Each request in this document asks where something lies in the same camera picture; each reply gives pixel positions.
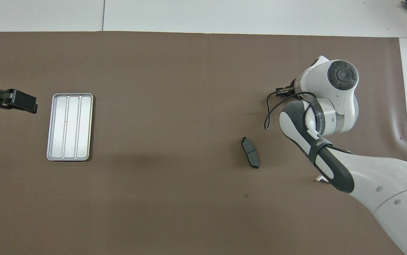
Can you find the white curved plastic bracket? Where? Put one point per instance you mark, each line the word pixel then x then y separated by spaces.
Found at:
pixel 319 179

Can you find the brown table mat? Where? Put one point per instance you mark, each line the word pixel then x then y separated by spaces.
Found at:
pixel 154 212

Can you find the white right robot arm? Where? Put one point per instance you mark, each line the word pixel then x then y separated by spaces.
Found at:
pixel 384 184

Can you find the silver metal tray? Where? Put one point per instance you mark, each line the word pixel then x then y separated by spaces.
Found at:
pixel 63 127

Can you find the dark grey brake pad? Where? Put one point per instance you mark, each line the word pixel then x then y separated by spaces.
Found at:
pixel 250 152

